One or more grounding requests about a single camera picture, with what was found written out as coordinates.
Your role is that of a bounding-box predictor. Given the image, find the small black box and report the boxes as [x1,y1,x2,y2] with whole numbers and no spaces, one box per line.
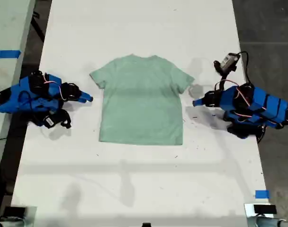
[3,206,26,218]
[253,204,277,215]

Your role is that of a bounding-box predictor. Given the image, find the black labelled camera box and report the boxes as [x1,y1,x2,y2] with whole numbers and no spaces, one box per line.
[43,115,59,130]

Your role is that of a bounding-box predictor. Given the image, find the pale green T-shirt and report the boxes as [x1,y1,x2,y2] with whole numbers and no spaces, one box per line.
[89,53,196,146]

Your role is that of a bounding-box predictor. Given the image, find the black camera cable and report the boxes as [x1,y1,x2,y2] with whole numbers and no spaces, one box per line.
[236,51,252,86]

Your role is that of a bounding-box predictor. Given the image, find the grey and black camera box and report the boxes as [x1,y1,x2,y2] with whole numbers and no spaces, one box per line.
[213,52,240,77]

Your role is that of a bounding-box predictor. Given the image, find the wide black camera stalk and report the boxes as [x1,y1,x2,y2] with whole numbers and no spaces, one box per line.
[56,109,72,130]

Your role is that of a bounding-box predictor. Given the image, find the thin black camera stalk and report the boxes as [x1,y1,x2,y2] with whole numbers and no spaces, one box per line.
[214,70,230,92]

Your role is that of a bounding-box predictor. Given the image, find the short blue tape strip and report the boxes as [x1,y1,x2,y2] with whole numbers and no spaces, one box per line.
[254,190,270,199]

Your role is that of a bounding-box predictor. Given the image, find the black stand leg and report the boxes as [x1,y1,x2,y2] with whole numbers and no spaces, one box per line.
[31,10,46,42]

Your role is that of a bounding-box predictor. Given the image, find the long blue tape strip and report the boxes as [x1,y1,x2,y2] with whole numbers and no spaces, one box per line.
[0,50,22,59]

